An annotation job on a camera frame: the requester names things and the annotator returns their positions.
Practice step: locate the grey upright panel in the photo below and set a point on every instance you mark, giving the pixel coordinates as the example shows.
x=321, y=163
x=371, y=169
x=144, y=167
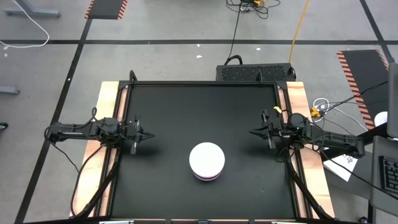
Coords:
x=393, y=99

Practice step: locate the wooden table side board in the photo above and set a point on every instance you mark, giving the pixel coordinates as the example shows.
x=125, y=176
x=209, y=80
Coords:
x=105, y=96
x=298, y=93

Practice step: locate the black hazard-striped floor mat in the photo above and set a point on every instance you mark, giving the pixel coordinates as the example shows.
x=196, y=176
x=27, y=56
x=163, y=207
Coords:
x=105, y=9
x=363, y=77

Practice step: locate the black aluminium table frame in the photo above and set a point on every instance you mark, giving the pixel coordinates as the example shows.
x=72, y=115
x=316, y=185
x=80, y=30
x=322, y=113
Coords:
x=202, y=83

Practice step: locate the white bowl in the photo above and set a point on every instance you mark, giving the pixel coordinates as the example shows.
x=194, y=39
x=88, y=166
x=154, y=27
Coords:
x=206, y=158

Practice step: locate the pink bowl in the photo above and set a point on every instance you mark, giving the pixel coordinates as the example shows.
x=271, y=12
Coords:
x=206, y=177

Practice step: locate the black computer case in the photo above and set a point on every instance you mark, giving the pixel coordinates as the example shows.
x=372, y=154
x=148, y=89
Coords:
x=255, y=73

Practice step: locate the grey table foot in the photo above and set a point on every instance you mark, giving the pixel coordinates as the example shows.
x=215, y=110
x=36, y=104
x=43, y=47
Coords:
x=9, y=90

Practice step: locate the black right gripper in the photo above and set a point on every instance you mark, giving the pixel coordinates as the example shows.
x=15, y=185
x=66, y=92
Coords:
x=276, y=130

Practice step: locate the white paper sheet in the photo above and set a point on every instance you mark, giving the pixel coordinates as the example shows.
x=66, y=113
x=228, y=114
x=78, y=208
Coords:
x=342, y=168

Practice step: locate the yellow plug connector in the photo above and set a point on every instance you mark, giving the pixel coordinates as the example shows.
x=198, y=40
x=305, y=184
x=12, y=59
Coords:
x=315, y=112

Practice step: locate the white round cup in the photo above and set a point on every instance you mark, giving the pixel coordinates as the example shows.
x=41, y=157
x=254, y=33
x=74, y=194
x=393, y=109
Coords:
x=382, y=119

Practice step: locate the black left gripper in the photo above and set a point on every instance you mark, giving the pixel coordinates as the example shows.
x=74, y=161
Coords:
x=129, y=132

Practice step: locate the grey table leg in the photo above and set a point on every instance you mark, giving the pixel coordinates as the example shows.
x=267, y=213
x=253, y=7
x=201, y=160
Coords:
x=37, y=13

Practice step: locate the grey desk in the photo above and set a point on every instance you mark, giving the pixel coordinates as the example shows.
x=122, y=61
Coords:
x=385, y=146

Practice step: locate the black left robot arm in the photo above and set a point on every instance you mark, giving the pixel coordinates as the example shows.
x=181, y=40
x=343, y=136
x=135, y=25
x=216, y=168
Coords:
x=77, y=132

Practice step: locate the black keyboard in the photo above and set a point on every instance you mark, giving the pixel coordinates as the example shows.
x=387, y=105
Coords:
x=391, y=174

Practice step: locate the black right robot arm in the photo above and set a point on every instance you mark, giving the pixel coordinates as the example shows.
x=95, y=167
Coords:
x=335, y=140

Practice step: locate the silver metal bracket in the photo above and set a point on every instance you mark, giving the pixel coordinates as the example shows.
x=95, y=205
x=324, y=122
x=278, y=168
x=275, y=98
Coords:
x=289, y=222
x=116, y=222

